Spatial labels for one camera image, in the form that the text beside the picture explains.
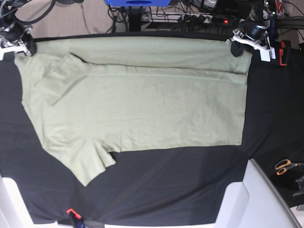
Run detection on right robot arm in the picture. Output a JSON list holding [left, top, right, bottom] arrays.
[[0, 0, 56, 60]]

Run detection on light green T-shirt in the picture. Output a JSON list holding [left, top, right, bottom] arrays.
[[14, 37, 252, 186]]

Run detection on black metal stand pole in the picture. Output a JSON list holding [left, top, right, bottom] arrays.
[[126, 6, 144, 32]]

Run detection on blue box on stand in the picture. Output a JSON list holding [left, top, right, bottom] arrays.
[[105, 0, 171, 7]]

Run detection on black power strip red light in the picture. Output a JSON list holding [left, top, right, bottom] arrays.
[[211, 16, 236, 26]]

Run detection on white bin left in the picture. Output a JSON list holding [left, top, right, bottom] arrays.
[[0, 177, 58, 228]]

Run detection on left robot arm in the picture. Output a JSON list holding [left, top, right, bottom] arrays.
[[227, 0, 280, 62]]

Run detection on black metal bracket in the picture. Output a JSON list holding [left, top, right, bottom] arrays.
[[293, 176, 304, 197]]

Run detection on white bin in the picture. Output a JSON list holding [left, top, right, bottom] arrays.
[[214, 159, 301, 228], [0, 177, 58, 228]]

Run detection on black table cloth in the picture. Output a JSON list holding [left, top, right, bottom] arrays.
[[0, 49, 304, 226]]

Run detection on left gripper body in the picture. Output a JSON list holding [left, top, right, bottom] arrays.
[[232, 20, 270, 47]]

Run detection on red black clamp right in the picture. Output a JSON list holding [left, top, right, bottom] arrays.
[[279, 40, 291, 66]]

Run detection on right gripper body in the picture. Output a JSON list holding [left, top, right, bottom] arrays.
[[0, 22, 32, 48]]

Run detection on white bin right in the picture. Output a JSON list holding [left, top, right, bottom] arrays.
[[214, 159, 301, 228]]

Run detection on white power strip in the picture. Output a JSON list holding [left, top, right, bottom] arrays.
[[142, 11, 213, 23]]

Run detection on orange handled scissors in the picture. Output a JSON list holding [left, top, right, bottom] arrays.
[[275, 159, 304, 176]]

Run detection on red blue clamp front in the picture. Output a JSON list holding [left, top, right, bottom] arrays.
[[66, 208, 86, 228]]

